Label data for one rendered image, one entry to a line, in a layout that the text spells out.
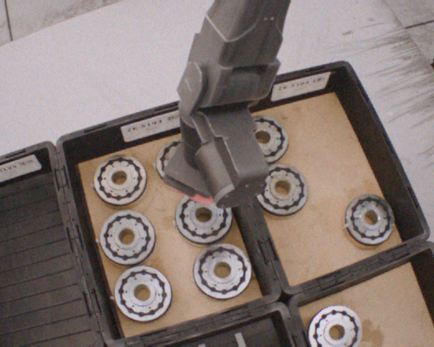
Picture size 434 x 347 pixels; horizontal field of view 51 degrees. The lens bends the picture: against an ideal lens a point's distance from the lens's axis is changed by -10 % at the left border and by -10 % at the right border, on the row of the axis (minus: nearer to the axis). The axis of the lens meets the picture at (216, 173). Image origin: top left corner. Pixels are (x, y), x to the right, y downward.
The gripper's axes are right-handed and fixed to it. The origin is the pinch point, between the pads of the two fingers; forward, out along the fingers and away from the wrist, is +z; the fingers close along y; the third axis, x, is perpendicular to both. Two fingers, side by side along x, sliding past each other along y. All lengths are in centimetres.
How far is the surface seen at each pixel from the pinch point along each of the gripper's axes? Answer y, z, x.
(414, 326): 1, 25, -45
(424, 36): 157, 107, -36
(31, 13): 74, 105, 139
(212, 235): -1.3, 21.1, -1.8
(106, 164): 1.0, 20.7, 22.3
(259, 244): -0.6, 14.8, -10.3
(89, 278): -19.6, 13.9, 11.2
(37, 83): 16, 36, 59
